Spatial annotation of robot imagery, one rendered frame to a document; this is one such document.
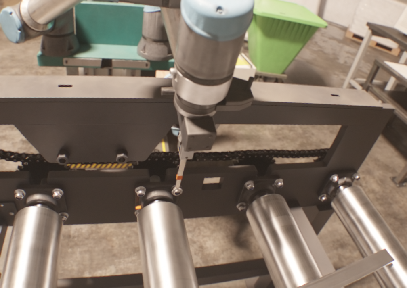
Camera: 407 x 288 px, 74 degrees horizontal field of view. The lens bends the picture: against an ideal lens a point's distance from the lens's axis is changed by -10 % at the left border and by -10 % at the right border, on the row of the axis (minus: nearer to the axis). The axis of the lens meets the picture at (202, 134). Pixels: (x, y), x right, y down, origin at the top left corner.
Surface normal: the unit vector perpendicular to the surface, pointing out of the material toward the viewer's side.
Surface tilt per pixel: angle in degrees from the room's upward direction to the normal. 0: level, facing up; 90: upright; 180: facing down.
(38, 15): 113
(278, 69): 101
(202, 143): 105
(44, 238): 37
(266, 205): 31
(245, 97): 15
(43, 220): 25
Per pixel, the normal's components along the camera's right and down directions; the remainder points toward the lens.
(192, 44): -0.59, 0.58
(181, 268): 0.48, -0.74
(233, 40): 0.54, 0.72
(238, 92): 0.17, -0.59
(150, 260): -0.52, -0.58
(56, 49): 0.31, 0.32
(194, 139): 0.18, 0.80
